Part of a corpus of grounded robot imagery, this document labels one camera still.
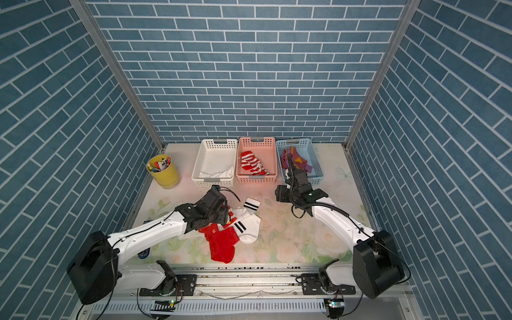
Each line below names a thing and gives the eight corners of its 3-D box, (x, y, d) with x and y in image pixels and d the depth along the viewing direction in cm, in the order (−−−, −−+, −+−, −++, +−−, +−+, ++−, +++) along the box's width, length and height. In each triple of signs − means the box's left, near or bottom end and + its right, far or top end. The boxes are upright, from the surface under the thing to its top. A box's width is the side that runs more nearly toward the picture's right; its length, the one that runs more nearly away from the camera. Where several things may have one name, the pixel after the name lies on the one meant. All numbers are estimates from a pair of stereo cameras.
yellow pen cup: (156, 189, 103) (142, 172, 92) (163, 172, 111) (151, 154, 99) (177, 190, 103) (167, 172, 92) (183, 172, 111) (174, 154, 99)
